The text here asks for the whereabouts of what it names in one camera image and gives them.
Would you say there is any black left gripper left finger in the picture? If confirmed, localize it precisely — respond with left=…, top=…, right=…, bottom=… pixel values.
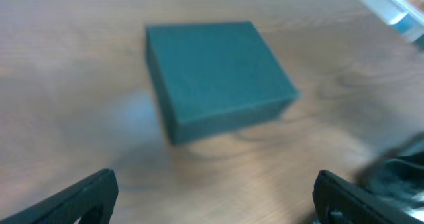
left=1, top=169, right=119, bottom=224

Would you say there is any white wall trim strip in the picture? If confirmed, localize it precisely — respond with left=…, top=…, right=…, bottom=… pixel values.
left=360, top=0, right=423, bottom=49

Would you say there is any black box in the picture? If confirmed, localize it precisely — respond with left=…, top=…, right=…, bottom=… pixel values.
left=146, top=21, right=299, bottom=145

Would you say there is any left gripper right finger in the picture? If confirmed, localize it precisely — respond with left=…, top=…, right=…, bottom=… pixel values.
left=312, top=170, right=423, bottom=224

